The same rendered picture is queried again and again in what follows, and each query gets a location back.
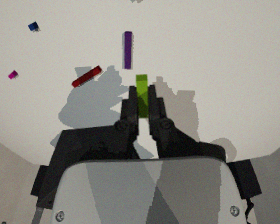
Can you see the lime green rod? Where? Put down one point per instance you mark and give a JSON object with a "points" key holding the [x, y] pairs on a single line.
{"points": [[142, 95]]}

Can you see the dark red rod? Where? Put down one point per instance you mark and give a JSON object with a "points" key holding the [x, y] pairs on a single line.
{"points": [[86, 76]]}

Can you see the purple rod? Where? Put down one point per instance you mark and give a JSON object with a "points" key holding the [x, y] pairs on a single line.
{"points": [[127, 49]]}

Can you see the magenta block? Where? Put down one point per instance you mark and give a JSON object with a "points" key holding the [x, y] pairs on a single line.
{"points": [[13, 74]]}

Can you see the small blue cube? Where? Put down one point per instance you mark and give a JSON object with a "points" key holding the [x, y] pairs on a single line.
{"points": [[33, 26]]}

